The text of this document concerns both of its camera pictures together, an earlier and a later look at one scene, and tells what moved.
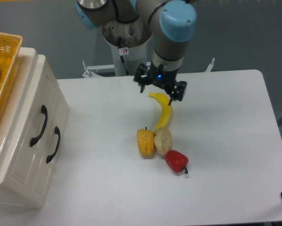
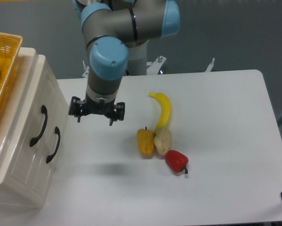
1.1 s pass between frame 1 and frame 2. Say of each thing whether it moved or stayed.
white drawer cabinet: stayed
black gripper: moved
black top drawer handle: stayed
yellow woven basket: stayed
